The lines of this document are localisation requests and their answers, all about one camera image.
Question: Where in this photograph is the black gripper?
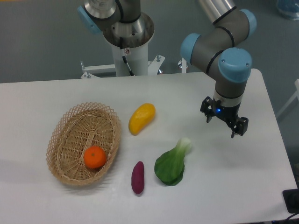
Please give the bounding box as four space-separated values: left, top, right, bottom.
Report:
200 97 249 138

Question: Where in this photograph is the orange fruit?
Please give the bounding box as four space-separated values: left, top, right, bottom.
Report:
83 146 107 169

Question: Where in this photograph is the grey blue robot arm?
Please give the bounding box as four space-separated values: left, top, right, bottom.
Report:
77 0 256 136

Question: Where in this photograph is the oval wicker basket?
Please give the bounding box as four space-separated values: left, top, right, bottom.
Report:
46 102 121 186

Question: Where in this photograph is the green bok choy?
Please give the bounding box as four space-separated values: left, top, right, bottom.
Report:
154 137 192 186

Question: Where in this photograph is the yellow mango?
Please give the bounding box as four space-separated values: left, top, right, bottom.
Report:
128 103 156 135

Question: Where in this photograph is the purple sweet potato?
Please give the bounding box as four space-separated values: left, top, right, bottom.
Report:
131 161 145 195

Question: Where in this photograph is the black device at edge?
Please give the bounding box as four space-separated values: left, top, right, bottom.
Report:
282 189 299 213

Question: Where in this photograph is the blue bag in background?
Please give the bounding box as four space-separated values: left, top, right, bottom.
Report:
276 0 299 21

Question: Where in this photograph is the white frame at right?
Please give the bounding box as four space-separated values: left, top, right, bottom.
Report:
276 79 299 122

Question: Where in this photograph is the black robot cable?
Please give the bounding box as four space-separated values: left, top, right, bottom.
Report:
119 36 135 77

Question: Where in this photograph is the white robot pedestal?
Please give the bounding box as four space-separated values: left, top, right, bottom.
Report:
78 8 165 78

